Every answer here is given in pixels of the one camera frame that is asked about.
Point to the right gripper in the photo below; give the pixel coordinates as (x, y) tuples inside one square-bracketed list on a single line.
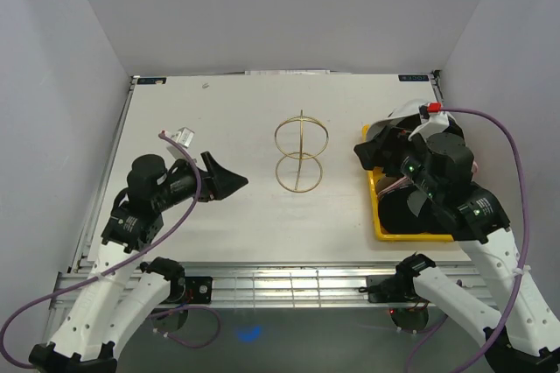
[(391, 143)]

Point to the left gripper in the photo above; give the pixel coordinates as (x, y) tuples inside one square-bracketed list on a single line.
[(217, 182)]

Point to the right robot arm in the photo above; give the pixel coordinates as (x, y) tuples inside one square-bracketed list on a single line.
[(520, 333)]

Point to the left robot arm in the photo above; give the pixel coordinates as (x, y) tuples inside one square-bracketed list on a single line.
[(124, 289)]

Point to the yellow plastic tray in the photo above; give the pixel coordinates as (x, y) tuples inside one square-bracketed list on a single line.
[(373, 178)]

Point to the black cap white logo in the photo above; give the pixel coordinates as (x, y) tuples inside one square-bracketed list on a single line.
[(406, 210)]

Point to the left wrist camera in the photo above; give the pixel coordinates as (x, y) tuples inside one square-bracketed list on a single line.
[(183, 137)]

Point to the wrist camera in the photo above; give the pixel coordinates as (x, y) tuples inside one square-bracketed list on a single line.
[(433, 120), (183, 137)]

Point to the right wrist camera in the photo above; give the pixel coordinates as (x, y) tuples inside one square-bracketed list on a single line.
[(433, 120)]

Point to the gold wire hat stand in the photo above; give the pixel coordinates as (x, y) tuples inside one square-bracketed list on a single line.
[(300, 155)]

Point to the aluminium table rail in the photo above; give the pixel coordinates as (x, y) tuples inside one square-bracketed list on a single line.
[(256, 287)]

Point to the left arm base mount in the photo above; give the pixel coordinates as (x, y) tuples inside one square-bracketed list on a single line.
[(191, 290)]

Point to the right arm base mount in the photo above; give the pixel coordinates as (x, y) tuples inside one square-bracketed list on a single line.
[(388, 289)]

